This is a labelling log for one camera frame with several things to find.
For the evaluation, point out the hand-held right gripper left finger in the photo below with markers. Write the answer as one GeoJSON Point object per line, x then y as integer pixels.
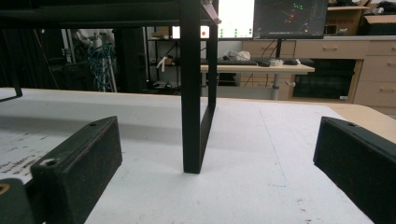
{"type": "Point", "coordinates": [77, 161]}

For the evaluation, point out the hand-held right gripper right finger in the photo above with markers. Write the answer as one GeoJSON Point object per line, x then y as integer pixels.
{"type": "Point", "coordinates": [361, 168]}

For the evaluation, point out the black metal shelf rack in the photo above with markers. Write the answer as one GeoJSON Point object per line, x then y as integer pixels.
{"type": "Point", "coordinates": [190, 93]}

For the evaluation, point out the wooden cabinet with drawers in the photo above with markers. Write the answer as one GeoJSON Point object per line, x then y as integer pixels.
{"type": "Point", "coordinates": [376, 68]}

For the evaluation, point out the white table mat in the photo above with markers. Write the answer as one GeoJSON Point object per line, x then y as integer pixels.
{"type": "Point", "coordinates": [243, 140]}

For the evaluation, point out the light wooden desk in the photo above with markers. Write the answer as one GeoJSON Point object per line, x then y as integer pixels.
{"type": "Point", "coordinates": [264, 69]}

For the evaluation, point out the black computer mouse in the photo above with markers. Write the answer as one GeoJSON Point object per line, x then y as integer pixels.
{"type": "Point", "coordinates": [264, 63]}

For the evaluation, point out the open cardboard box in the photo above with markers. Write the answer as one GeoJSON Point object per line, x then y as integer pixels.
{"type": "Point", "coordinates": [345, 21]}

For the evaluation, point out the black keyboard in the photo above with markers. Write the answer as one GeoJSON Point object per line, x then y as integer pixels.
{"type": "Point", "coordinates": [236, 62]}

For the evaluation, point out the computer monitor with dark screen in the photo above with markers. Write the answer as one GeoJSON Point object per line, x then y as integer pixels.
{"type": "Point", "coordinates": [289, 18]}

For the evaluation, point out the computer monitor with white screen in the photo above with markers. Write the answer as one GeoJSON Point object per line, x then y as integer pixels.
{"type": "Point", "coordinates": [236, 18]}

